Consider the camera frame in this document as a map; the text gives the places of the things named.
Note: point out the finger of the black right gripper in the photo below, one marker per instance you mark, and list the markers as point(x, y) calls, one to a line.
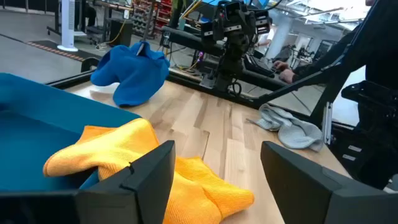
point(262, 22)
point(207, 31)

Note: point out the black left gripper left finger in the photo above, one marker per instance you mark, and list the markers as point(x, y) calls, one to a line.
point(140, 186)

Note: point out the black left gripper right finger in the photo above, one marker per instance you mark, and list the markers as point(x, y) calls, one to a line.
point(298, 186)

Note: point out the orange microfiber towel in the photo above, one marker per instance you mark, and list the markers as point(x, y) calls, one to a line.
point(124, 146)

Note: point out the grey microfiber towel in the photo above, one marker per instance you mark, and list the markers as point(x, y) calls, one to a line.
point(292, 130)

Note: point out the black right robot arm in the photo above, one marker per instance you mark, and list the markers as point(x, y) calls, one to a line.
point(231, 62)

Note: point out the blue microfiber towel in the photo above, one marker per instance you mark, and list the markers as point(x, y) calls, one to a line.
point(133, 74)

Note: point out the person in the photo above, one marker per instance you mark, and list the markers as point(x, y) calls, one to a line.
point(265, 37)
point(382, 37)

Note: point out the white building pillar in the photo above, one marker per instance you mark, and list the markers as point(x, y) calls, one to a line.
point(280, 37)

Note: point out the black computer keyboard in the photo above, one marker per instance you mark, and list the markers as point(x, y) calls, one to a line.
point(258, 65)

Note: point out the person's hand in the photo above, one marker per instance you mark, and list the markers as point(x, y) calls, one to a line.
point(286, 76)
point(281, 65)

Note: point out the red parts shelf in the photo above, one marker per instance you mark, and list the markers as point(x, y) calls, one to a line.
point(163, 15)

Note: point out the black box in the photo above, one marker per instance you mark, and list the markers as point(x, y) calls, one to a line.
point(121, 32)

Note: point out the black equipment with white labels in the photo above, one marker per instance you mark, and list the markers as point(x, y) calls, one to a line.
point(373, 124)

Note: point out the teal plastic bin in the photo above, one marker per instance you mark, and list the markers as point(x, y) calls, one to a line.
point(37, 130)

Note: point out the black striped floor mat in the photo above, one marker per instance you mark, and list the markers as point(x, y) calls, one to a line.
point(62, 46)

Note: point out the black aluminium frame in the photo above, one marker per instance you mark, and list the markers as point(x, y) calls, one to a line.
point(321, 102)

